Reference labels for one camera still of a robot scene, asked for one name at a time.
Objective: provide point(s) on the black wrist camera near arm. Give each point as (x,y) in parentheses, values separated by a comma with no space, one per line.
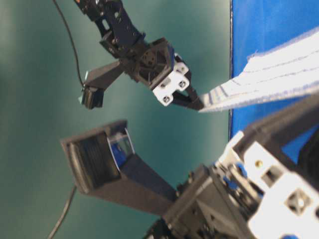
(105,165)

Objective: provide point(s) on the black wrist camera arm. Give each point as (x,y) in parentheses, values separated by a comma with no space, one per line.
(97,81)
(105,165)

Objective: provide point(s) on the near gripper white plate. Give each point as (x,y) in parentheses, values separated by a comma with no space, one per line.
(254,190)

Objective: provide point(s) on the blue table mat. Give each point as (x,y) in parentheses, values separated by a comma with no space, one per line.
(259,26)

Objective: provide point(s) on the white blue-striped towel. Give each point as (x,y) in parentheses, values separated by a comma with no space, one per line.
(286,71)

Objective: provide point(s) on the far gripper white plate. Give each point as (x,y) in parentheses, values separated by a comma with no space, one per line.
(158,67)

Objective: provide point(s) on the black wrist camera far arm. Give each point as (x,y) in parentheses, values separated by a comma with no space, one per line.
(97,81)

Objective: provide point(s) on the black far robot arm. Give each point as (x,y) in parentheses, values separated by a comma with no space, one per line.
(112,22)

